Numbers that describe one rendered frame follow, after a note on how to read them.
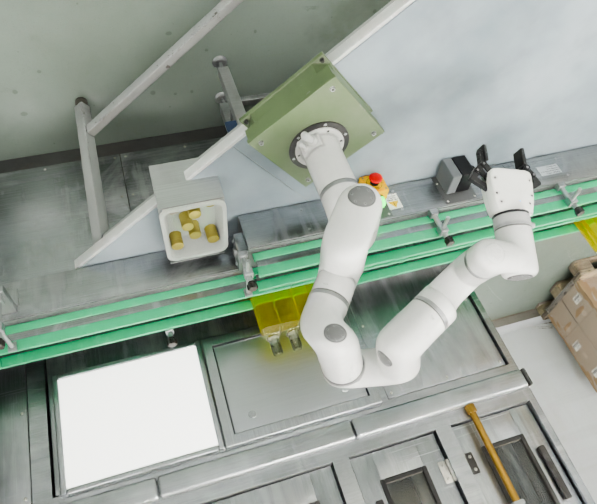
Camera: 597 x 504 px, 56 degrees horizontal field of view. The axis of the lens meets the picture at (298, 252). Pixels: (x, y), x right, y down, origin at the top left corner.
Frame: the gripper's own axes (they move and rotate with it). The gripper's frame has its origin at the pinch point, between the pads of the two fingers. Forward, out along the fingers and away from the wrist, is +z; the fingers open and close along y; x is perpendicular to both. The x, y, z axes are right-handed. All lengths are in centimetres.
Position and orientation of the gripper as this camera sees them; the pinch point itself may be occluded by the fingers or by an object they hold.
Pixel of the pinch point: (500, 152)
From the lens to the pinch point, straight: 133.7
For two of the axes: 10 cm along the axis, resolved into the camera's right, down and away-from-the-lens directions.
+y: -9.7, -0.5, -2.2
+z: -0.3, -9.5, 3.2
